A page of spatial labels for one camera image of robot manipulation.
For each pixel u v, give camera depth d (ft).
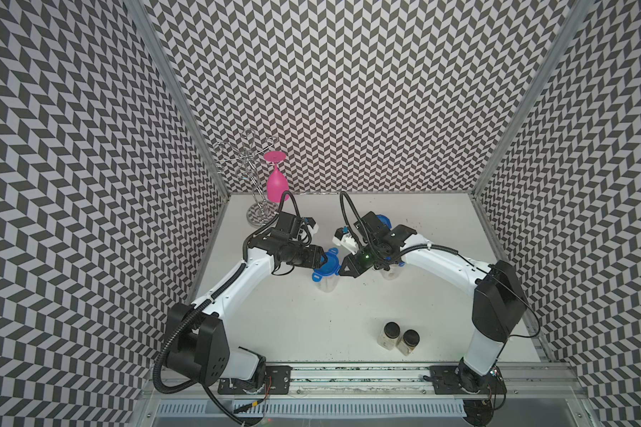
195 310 1.37
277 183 2.98
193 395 2.17
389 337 2.36
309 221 2.52
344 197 2.41
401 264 2.00
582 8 2.20
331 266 2.60
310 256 2.37
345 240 2.50
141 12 2.36
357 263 2.36
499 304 1.49
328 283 2.84
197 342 1.33
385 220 3.06
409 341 2.39
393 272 2.91
